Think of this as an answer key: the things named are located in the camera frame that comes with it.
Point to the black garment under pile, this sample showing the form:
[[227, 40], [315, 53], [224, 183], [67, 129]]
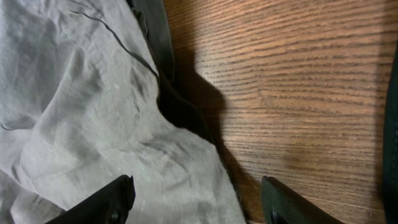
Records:
[[389, 161]]

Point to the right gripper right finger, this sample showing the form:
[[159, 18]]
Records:
[[282, 205]]

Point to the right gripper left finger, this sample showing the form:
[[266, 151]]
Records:
[[109, 205]]

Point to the grey cotton shorts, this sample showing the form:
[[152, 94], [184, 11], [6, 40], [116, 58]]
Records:
[[86, 97]]

